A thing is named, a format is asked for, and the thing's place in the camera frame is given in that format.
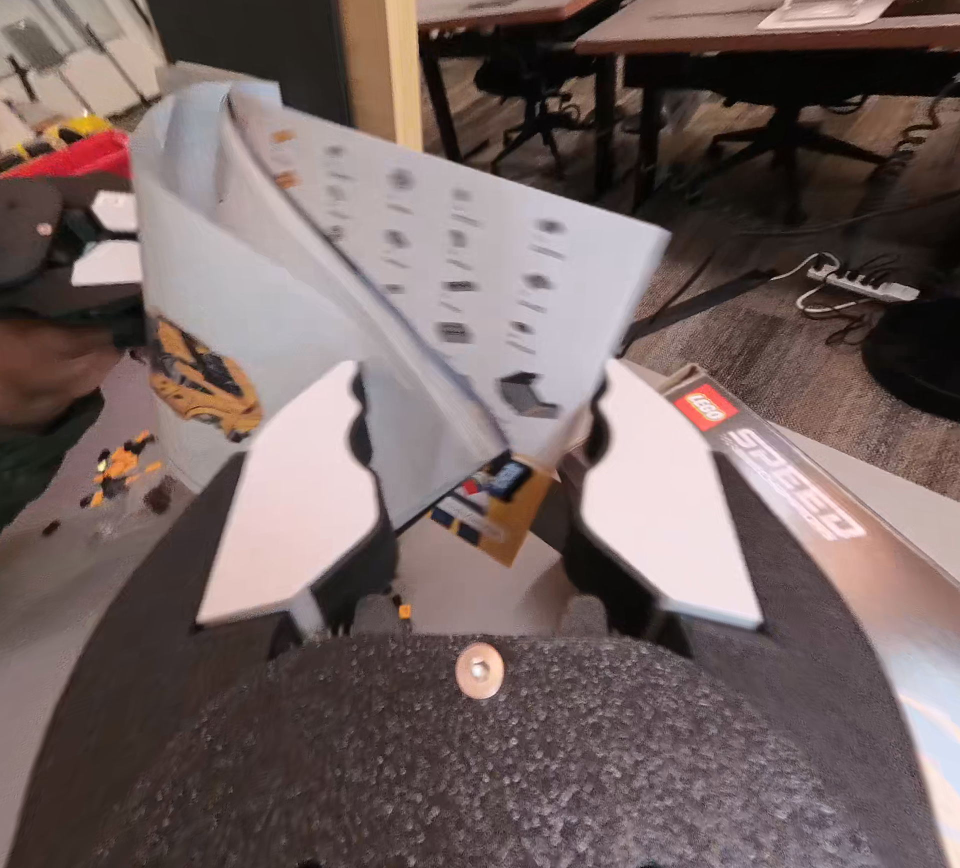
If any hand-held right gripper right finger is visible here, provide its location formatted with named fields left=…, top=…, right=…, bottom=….
left=561, top=358, right=766, bottom=640

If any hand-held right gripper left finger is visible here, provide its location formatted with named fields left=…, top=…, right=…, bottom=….
left=195, top=359, right=399, bottom=643

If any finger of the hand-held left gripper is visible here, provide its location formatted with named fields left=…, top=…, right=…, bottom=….
left=71, top=240, right=144, bottom=288
left=90, top=191, right=140, bottom=234

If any instruction booklet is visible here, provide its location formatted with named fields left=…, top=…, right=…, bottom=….
left=127, top=61, right=674, bottom=569

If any heap of yellow black tiles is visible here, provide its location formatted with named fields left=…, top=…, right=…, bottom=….
left=78, top=430, right=165, bottom=511

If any person's left forearm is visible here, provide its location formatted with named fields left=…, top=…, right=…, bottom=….
left=0, top=391, right=106, bottom=533

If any black lego set box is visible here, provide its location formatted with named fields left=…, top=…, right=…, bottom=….
left=663, top=364, right=960, bottom=868

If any person's left hand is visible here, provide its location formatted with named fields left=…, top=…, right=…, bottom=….
left=0, top=319, right=126, bottom=428

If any red plastic bin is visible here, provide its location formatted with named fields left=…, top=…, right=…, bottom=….
left=0, top=129, right=133, bottom=181

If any black floor strip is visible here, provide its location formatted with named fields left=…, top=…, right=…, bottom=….
left=621, top=268, right=775, bottom=353

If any black stand pole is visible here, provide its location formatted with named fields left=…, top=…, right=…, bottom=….
left=861, top=294, right=960, bottom=424

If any white power strip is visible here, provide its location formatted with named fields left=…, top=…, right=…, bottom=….
left=806, top=264, right=922, bottom=304

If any black office chair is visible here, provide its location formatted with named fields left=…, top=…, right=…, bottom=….
left=472, top=49, right=601, bottom=173

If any long wooden desk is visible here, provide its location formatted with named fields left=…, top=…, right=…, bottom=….
left=573, top=0, right=960, bottom=209

